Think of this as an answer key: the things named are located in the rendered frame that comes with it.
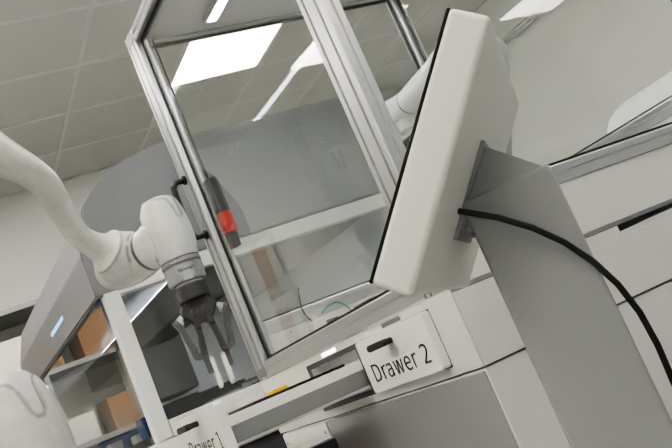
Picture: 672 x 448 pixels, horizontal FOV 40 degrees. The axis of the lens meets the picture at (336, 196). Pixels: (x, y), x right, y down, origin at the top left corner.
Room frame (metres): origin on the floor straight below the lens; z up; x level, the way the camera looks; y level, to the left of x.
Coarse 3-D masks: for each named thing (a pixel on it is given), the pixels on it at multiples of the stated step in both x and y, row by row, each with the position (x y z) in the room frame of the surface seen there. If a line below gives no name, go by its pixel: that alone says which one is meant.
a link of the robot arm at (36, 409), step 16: (0, 384) 1.51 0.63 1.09; (16, 384) 1.52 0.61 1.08; (32, 384) 1.54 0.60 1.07; (0, 400) 1.49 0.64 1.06; (16, 400) 1.50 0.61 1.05; (32, 400) 1.52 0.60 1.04; (48, 400) 1.54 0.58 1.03; (0, 416) 1.48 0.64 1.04; (16, 416) 1.49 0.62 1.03; (32, 416) 1.50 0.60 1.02; (48, 416) 1.52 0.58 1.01; (64, 416) 1.57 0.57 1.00; (0, 432) 1.48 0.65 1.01; (16, 432) 1.48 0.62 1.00; (32, 432) 1.49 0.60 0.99; (48, 432) 1.51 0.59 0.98; (64, 432) 1.54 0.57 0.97
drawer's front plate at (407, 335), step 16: (416, 320) 1.69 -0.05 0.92; (384, 336) 1.81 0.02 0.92; (400, 336) 1.76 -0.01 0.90; (416, 336) 1.71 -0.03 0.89; (432, 336) 1.68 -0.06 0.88; (368, 352) 1.89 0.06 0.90; (384, 352) 1.84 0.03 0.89; (400, 352) 1.78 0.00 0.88; (416, 352) 1.74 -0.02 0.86; (432, 352) 1.69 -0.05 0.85; (368, 368) 1.91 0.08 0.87; (384, 368) 1.86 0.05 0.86; (400, 368) 1.81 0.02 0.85; (416, 368) 1.76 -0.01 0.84; (432, 368) 1.71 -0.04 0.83; (384, 384) 1.88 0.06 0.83; (400, 384) 1.83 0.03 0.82
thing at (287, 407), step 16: (352, 368) 1.96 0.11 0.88; (304, 384) 1.91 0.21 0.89; (320, 384) 1.92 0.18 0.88; (336, 384) 1.94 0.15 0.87; (352, 384) 1.95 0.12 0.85; (368, 384) 1.97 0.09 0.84; (272, 400) 1.87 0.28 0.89; (288, 400) 1.89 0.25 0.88; (304, 400) 1.90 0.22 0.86; (320, 400) 1.91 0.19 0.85; (336, 400) 1.93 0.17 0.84; (240, 416) 1.83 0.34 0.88; (256, 416) 1.85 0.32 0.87; (272, 416) 1.86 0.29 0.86; (288, 416) 1.88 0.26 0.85; (304, 416) 1.89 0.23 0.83; (240, 432) 1.82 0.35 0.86; (256, 432) 1.84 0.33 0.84
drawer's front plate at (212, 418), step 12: (204, 408) 1.84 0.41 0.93; (216, 408) 1.79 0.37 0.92; (180, 420) 2.01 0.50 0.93; (192, 420) 1.94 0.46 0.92; (204, 420) 1.87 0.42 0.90; (216, 420) 1.81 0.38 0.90; (192, 432) 1.97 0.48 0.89; (204, 432) 1.90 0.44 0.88; (228, 432) 1.80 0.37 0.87; (192, 444) 1.99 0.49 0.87; (216, 444) 1.85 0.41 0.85; (228, 444) 1.79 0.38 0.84
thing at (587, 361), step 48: (528, 192) 1.13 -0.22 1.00; (480, 240) 1.14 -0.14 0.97; (528, 240) 1.13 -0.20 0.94; (576, 240) 1.12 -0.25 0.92; (528, 288) 1.14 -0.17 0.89; (576, 288) 1.13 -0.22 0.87; (528, 336) 1.14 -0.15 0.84; (576, 336) 1.13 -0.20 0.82; (624, 336) 1.12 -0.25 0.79; (576, 384) 1.13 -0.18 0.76; (624, 384) 1.12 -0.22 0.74; (576, 432) 1.14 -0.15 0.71; (624, 432) 1.13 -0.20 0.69
